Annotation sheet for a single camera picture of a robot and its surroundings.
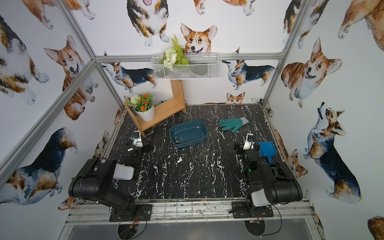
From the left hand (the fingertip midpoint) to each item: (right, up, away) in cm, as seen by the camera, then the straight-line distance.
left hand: (141, 134), depth 91 cm
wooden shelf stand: (+18, +20, +23) cm, 35 cm away
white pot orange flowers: (+1, +17, +1) cm, 17 cm away
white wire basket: (+37, +42, +1) cm, 56 cm away
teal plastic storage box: (+25, -1, +12) cm, 28 cm away
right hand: (+65, -1, -3) cm, 65 cm away
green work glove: (+61, +6, +17) cm, 63 cm away
